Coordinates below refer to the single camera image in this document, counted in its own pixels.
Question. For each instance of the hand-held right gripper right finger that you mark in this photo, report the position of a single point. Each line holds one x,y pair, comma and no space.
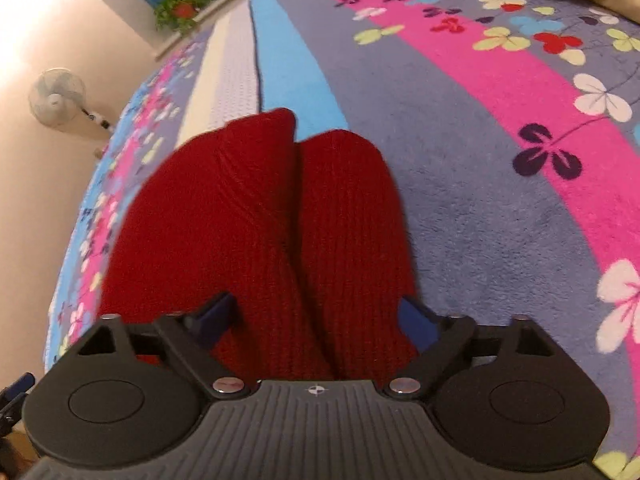
416,320

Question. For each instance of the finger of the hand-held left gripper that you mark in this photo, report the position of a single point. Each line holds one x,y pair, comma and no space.
19,384

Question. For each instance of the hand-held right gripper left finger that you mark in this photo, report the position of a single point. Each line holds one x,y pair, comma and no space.
216,312

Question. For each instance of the red knit sweater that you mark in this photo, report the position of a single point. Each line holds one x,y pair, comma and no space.
260,220

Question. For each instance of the floral striped blanket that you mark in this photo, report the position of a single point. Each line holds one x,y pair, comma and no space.
475,210

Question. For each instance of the white standing fan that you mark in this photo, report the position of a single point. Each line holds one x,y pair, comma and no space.
55,97

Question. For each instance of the potted green plant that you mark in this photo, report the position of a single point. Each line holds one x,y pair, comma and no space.
182,7

